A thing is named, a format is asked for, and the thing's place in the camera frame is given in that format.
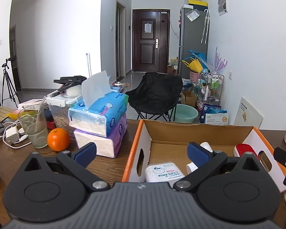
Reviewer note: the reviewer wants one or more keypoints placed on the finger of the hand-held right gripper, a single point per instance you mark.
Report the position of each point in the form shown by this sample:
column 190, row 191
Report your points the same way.
column 284, row 157

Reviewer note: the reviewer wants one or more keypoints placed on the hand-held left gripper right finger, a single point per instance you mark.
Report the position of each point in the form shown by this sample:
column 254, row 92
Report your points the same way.
column 199, row 155

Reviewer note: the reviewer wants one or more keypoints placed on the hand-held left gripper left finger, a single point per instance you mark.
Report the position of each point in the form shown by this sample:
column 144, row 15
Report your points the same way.
column 85, row 153

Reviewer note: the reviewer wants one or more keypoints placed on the white plastic piece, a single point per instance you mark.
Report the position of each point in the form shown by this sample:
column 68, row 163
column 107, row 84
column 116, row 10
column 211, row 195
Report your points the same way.
column 191, row 168

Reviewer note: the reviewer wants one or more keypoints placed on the orange cardboard box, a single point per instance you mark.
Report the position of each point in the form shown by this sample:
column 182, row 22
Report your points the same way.
column 197, row 131

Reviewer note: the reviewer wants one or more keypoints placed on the white wet wipes pack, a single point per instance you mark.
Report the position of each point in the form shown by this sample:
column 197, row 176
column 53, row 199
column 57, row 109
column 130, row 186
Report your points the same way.
column 162, row 173

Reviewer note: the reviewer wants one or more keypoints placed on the red white lint brush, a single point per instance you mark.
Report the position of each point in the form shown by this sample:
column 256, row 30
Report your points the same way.
column 243, row 148

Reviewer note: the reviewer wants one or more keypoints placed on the purple tissue pack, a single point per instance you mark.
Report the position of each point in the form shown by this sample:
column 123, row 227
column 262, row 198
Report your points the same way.
column 97, row 145

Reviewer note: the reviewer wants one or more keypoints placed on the orange fruit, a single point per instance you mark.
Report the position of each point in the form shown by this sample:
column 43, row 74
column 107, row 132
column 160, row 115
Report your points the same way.
column 58, row 139

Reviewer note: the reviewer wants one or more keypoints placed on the white blue printed bag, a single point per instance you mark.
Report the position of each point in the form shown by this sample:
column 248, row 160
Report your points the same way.
column 216, row 119

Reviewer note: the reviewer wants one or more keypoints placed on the green plastic basin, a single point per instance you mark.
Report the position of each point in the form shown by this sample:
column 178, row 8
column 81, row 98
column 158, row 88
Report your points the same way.
column 186, row 114

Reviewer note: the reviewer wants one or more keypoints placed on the blue tissue pack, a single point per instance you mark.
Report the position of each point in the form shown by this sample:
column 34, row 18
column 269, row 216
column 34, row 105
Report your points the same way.
column 102, row 114

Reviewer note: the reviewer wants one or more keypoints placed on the red box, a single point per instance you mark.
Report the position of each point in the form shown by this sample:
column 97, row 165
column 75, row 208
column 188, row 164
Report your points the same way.
column 50, row 125

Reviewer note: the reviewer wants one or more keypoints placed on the clear plastic food container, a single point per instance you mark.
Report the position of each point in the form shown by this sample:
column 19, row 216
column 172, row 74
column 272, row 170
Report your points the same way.
column 59, row 114

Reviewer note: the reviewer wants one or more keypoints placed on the glass cup with straw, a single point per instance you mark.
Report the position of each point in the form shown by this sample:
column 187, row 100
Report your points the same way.
column 35, row 133

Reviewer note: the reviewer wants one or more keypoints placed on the white flat board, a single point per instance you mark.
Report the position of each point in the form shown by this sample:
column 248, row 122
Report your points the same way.
column 247, row 114

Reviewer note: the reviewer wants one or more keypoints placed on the small brown cardboard box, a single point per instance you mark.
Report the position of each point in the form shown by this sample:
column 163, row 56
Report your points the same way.
column 189, row 99

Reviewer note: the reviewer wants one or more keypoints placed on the white round cup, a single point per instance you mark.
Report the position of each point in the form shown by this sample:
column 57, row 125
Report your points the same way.
column 73, row 91

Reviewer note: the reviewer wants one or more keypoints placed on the white pet water fountain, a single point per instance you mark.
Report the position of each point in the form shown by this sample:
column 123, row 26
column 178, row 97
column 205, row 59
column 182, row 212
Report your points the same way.
column 115, row 89

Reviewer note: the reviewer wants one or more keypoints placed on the pink white box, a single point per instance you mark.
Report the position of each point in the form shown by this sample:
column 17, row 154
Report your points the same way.
column 29, row 105

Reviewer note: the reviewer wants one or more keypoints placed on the black folding chair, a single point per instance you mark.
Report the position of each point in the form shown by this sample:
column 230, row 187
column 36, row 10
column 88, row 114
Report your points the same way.
column 155, row 93

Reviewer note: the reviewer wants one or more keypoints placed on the black flat tool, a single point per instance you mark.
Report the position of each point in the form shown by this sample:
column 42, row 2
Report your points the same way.
column 71, row 78

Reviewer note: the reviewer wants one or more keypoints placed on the pet food bowl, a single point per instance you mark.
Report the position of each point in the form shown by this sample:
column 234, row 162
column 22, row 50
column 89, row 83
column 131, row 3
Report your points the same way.
column 118, row 84

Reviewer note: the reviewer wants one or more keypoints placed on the pink plastic bucket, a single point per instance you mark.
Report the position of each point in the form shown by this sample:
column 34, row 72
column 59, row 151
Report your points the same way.
column 195, row 76

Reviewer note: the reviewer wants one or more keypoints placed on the white mop pole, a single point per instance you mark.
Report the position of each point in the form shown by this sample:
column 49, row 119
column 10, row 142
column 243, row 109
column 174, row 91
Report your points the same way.
column 88, row 64

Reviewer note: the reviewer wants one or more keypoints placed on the yellow dustpan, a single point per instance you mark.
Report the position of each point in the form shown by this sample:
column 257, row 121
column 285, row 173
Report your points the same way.
column 195, row 64

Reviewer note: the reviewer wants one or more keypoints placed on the wooden slat table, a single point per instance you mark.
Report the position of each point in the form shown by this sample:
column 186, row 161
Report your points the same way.
column 1, row 114

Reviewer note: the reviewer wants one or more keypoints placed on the purple fairy wings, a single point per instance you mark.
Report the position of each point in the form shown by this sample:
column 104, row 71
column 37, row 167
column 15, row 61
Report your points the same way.
column 218, row 62

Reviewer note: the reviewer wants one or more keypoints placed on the dark brown entrance door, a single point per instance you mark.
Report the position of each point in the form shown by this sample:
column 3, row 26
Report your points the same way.
column 150, row 52

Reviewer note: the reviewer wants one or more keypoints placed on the grey refrigerator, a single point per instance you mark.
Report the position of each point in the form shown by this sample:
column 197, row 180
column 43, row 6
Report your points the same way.
column 193, row 35

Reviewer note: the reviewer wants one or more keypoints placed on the white folded umbrella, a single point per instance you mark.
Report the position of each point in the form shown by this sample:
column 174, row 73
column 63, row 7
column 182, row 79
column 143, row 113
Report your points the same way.
column 206, row 23

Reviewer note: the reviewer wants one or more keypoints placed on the white paper notice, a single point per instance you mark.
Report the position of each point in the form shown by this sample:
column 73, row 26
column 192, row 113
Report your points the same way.
column 148, row 27

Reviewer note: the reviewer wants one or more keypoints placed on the clear bag with papers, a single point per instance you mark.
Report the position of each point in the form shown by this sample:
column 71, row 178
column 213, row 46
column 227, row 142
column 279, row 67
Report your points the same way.
column 193, row 15

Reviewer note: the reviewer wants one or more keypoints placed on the yellow black box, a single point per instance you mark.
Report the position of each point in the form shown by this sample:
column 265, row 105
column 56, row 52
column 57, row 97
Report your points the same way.
column 197, row 3

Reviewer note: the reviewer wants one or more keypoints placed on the white wall socket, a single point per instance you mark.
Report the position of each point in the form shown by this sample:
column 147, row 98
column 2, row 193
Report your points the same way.
column 231, row 75

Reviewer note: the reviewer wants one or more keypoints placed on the blue plastic frame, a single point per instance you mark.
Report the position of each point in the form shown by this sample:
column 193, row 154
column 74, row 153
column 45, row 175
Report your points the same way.
column 196, row 52

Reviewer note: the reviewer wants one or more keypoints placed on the black camera tripod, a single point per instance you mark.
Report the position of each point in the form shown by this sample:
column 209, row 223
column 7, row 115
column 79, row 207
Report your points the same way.
column 7, row 76

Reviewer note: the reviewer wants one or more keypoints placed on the white wall fuse panel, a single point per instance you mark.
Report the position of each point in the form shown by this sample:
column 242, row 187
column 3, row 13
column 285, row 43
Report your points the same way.
column 222, row 3

